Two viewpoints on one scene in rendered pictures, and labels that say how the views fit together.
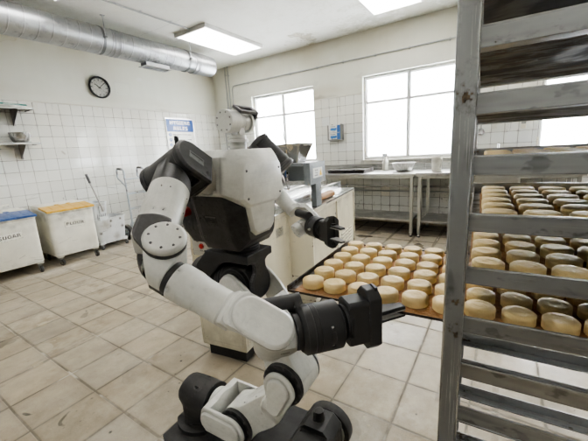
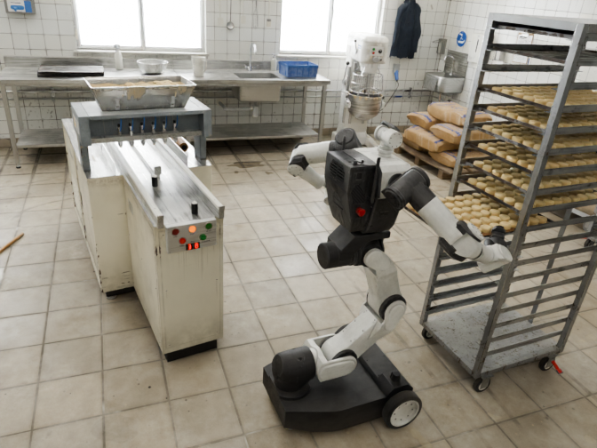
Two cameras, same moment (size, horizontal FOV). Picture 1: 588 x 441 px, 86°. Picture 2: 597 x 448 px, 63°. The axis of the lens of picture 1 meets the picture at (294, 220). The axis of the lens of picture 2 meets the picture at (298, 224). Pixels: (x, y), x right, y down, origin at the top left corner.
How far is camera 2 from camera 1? 200 cm
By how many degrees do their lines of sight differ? 54
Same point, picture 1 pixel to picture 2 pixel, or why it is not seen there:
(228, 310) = (499, 253)
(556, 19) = (564, 130)
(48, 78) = not seen: outside the picture
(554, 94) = (558, 151)
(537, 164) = (550, 172)
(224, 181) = not seen: hidden behind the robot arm
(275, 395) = (396, 315)
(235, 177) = not seen: hidden behind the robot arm
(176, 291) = (485, 253)
